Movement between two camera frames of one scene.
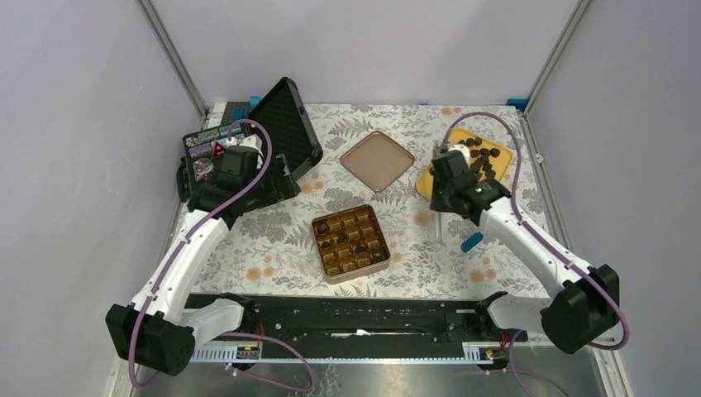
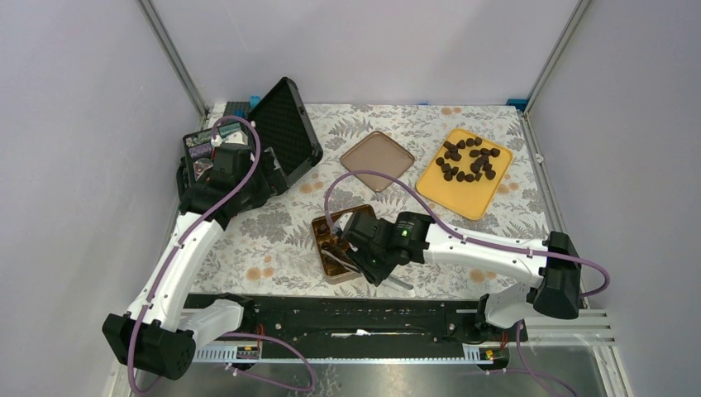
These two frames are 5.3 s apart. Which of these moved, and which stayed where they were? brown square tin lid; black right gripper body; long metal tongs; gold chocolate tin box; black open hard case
Moved: long metal tongs; black right gripper body
Stayed: black open hard case; gold chocolate tin box; brown square tin lid
